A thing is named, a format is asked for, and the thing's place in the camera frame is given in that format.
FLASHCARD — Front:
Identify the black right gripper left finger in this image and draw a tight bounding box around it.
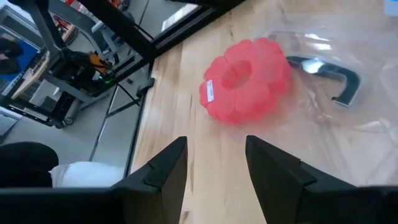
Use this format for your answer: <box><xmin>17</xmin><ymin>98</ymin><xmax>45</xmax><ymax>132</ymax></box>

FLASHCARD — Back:
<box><xmin>0</xmin><ymin>136</ymin><xmax>189</xmax><ymax>224</ymax></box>

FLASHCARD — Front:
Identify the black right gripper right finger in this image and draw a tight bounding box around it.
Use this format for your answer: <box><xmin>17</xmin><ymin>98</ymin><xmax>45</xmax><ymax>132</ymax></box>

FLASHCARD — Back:
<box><xmin>245</xmin><ymin>136</ymin><xmax>398</xmax><ymax>224</ymax></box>

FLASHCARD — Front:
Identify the large clear zip bag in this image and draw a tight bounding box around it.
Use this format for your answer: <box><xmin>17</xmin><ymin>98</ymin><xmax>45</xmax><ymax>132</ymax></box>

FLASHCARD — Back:
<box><xmin>217</xmin><ymin>12</ymin><xmax>398</xmax><ymax>187</ymax></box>

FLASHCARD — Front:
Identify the red round pill organizer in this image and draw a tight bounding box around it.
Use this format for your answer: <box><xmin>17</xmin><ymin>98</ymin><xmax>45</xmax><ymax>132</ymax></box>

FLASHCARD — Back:
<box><xmin>198</xmin><ymin>37</ymin><xmax>293</xmax><ymax>127</ymax></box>

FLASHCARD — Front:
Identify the black curved handle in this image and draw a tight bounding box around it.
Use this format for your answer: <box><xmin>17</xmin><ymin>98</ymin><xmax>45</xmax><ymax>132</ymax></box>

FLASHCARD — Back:
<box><xmin>285</xmin><ymin>55</ymin><xmax>362</xmax><ymax>108</ymax></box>

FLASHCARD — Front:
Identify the blue white weekly pill organizer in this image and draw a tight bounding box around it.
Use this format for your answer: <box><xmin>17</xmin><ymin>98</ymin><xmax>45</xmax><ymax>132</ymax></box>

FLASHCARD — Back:
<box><xmin>384</xmin><ymin>0</ymin><xmax>398</xmax><ymax>18</ymax></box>

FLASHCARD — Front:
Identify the person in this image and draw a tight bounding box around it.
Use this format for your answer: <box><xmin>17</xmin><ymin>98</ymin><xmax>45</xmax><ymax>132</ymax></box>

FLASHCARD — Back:
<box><xmin>0</xmin><ymin>36</ymin><xmax>39</xmax><ymax>83</ymax></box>
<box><xmin>0</xmin><ymin>141</ymin><xmax>125</xmax><ymax>189</ymax></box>

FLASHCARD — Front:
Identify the grey metal workstation frame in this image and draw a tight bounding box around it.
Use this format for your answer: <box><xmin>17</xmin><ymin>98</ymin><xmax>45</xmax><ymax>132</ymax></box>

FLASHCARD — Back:
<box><xmin>0</xmin><ymin>0</ymin><xmax>147</xmax><ymax>129</ymax></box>

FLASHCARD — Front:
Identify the black aluminium table frame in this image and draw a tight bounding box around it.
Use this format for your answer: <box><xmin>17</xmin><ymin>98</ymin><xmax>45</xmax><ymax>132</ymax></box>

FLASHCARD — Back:
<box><xmin>77</xmin><ymin>0</ymin><xmax>247</xmax><ymax>63</ymax></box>

